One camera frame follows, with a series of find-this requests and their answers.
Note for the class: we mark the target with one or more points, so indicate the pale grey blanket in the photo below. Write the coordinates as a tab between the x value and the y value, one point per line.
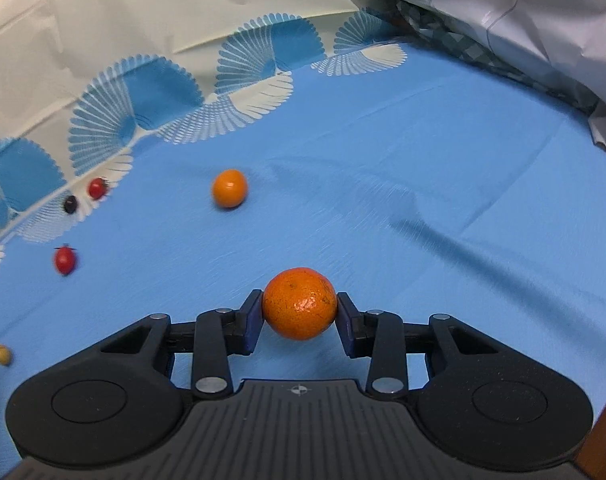
533	20

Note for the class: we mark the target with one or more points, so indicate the small orange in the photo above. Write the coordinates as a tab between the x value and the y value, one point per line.
229	189
299	305

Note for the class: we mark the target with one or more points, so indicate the fan-print blue sheet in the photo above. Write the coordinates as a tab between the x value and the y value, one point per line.
383	185

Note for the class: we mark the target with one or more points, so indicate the red cherry tomato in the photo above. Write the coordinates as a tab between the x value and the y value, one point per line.
65	260
97	188

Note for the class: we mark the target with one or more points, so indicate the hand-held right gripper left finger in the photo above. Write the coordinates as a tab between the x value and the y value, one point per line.
252	325

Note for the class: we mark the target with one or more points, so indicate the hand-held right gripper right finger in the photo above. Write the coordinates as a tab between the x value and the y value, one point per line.
345	327

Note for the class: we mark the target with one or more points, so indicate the dark grape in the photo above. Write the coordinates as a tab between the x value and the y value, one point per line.
71	204

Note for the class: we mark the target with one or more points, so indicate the small beige fruit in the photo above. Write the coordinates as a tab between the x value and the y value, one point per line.
2	355

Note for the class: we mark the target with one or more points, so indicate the checked teal cloth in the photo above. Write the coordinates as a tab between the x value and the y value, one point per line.
463	45

